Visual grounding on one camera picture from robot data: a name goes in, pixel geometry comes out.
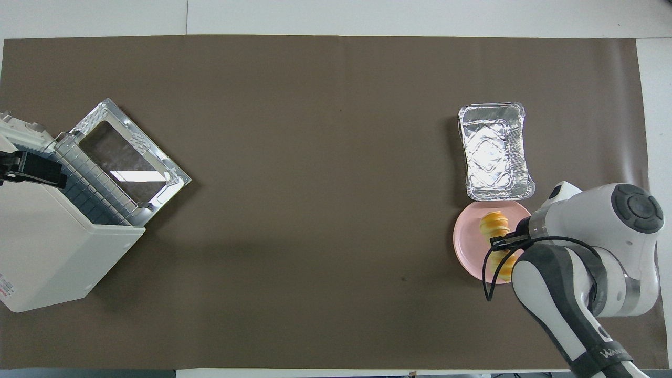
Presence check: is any brown paper table mat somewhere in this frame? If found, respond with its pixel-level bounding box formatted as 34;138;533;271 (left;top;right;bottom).
0;35;668;370

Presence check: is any yellow twisted bread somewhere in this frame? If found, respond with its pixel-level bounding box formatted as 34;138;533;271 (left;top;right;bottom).
479;211;521;284

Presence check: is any glass oven door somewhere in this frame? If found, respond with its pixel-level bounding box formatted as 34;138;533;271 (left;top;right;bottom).
70;98;192;224

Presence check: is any pink round plate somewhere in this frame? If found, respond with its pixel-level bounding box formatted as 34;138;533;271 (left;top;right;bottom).
453;199;534;285

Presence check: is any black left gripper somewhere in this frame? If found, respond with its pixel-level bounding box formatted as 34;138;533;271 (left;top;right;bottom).
0;150;68;190

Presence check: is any aluminium foil tray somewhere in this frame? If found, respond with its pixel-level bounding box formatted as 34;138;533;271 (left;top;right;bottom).
458;102;537;202

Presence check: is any white toaster oven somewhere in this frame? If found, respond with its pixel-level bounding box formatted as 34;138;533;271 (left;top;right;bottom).
0;110;146;313

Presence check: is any metal oven wire rack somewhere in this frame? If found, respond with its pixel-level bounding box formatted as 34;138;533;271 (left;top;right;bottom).
39;138;146;227

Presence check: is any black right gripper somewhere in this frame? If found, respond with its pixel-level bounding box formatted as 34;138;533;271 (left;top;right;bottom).
489;215;532;251

